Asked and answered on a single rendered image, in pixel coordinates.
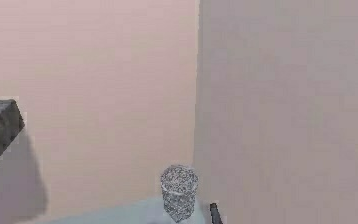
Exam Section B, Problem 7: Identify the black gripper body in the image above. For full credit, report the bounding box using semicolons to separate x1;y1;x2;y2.
209;202;224;224

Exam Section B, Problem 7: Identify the dark grey cabinet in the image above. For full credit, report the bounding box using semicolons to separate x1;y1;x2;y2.
0;98;26;173

